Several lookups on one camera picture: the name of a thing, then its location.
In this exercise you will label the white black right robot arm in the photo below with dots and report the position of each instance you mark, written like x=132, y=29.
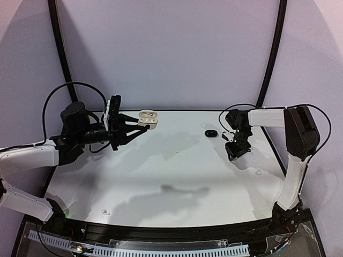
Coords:
x=301, y=135

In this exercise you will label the black right frame post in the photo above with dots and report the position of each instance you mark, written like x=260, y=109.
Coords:
x=273, y=52

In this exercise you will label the black left frame post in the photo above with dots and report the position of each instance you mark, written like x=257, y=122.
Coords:
x=54, y=20

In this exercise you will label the black earbud charging case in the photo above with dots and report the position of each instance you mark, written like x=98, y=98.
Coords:
x=211, y=133

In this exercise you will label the white slotted cable duct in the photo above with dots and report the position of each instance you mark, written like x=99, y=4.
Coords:
x=213, y=248

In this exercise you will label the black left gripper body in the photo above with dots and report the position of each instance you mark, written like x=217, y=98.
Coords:
x=114, y=131

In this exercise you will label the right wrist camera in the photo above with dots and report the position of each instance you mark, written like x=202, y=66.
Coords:
x=228, y=136

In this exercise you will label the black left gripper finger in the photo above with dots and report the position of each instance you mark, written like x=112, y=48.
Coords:
x=124, y=119
x=130, y=132

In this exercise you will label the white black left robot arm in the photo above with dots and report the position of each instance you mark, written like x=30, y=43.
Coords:
x=81, y=127

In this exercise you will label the black frame post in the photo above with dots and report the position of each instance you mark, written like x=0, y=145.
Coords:
x=273, y=52
x=54, y=20

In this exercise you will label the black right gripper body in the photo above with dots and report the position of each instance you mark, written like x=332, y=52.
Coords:
x=238, y=148

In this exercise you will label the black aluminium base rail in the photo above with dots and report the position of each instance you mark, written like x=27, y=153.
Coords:
x=253, y=232

